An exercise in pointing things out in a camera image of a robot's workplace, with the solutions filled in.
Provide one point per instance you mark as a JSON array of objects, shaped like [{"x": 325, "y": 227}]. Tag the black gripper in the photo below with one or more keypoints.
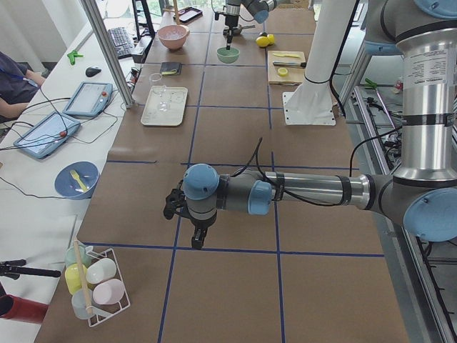
[
  {"x": 230, "y": 21},
  {"x": 201, "y": 226}
]

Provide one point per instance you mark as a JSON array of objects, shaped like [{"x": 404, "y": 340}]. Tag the metal ice scoop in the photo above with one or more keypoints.
[{"x": 245, "y": 28}]

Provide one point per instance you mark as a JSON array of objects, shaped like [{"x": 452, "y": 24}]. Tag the green bowl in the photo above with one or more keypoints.
[{"x": 227, "y": 56}]

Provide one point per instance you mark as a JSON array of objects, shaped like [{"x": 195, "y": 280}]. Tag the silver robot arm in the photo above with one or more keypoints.
[
  {"x": 259, "y": 9},
  {"x": 421, "y": 194}
]

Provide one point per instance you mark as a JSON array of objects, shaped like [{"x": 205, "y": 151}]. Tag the pink bowl with ice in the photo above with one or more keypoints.
[{"x": 173, "y": 37}]

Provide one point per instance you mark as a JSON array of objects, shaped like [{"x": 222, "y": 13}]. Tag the blue bowl with fork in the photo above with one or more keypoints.
[{"x": 77, "y": 181}]

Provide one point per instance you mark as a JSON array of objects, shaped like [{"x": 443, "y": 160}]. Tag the yellow lemon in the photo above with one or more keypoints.
[
  {"x": 262, "y": 41},
  {"x": 271, "y": 39}
]

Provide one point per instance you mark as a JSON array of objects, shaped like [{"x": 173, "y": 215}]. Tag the wooden cutting board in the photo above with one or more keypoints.
[{"x": 286, "y": 67}]

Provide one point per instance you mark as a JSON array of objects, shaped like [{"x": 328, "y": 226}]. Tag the half lemon slice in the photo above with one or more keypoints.
[{"x": 282, "y": 71}]

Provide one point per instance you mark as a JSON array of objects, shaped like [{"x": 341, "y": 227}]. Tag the wooden cup stand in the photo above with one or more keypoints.
[{"x": 173, "y": 9}]

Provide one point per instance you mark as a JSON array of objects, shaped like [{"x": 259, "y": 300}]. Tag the yellow plastic knife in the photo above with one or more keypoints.
[{"x": 287, "y": 55}]

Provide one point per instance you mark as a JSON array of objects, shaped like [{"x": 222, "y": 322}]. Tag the grey folded cloth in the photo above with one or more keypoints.
[{"x": 169, "y": 68}]

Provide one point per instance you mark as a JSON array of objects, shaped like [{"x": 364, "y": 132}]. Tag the clear wine glass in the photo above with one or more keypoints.
[{"x": 159, "y": 84}]

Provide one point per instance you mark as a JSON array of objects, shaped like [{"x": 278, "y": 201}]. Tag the cream bear tray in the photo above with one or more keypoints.
[{"x": 176, "y": 98}]

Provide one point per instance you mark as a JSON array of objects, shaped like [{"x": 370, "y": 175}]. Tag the black keyboard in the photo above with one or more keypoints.
[{"x": 122, "y": 42}]

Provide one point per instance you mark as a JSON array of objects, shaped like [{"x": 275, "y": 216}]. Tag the black computer mouse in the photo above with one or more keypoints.
[{"x": 92, "y": 71}]

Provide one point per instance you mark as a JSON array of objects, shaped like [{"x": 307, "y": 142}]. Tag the far blue teach pendant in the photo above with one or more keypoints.
[{"x": 89, "y": 100}]

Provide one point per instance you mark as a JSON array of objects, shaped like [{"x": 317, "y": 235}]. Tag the blue teach pendant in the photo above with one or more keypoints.
[
  {"x": 89, "y": 100},
  {"x": 47, "y": 135}
]

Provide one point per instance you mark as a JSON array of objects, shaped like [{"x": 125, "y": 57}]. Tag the near blue teach pendant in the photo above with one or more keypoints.
[{"x": 47, "y": 135}]

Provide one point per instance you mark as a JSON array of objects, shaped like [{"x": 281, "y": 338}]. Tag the red cylinder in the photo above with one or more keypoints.
[{"x": 22, "y": 310}]

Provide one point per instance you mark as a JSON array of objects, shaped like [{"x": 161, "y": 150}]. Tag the seated person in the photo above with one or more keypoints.
[{"x": 19, "y": 84}]

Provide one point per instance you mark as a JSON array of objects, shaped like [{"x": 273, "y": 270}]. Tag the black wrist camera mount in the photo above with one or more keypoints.
[{"x": 176, "y": 203}]

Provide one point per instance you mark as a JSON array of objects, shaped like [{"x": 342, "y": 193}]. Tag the white wire cup rack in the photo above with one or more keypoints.
[{"x": 95, "y": 283}]

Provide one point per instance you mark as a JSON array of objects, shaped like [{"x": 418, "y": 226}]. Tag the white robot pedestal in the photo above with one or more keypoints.
[{"x": 311, "y": 103}]

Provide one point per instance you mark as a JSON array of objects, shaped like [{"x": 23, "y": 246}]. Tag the aluminium frame post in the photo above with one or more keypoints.
[{"x": 97, "y": 23}]

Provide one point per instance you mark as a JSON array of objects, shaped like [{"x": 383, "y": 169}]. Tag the black camera tripod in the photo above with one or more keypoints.
[{"x": 15, "y": 268}]

